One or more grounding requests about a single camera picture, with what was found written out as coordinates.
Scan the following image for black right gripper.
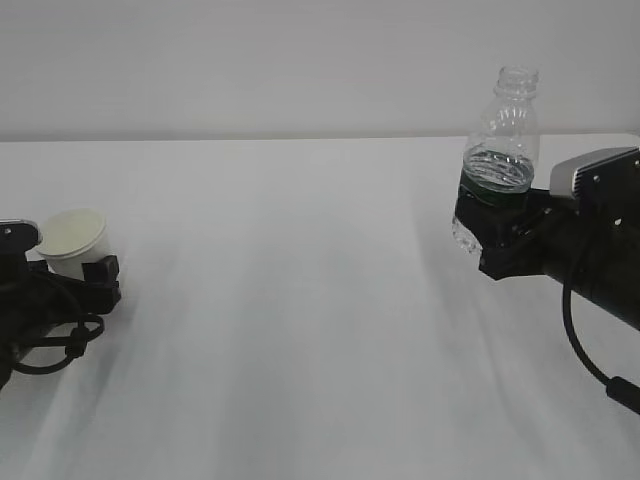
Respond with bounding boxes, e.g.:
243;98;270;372
454;172;588;280

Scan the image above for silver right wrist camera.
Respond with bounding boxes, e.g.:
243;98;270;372
549;146;639;215

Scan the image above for clear water bottle green label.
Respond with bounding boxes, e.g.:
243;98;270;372
452;66;540;256

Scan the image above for white paper cup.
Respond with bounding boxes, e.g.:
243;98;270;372
35;208;112;280

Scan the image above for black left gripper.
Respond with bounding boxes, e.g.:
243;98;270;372
19;255;122;345

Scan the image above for black left camera cable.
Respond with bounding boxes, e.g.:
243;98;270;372
9;284;107;375

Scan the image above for black camera cable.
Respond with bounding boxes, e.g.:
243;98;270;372
561;279;640;416
9;284;107;375

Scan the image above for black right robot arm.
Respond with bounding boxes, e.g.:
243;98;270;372
455;173;639;329

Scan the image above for black right camera cable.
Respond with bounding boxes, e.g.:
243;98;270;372
561;279;640;416

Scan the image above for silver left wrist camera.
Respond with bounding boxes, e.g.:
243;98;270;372
0;219;42;255

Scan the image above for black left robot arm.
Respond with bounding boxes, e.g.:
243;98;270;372
1;255;122;385

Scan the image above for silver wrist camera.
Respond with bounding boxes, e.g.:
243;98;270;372
549;146;639;215
0;219;42;255

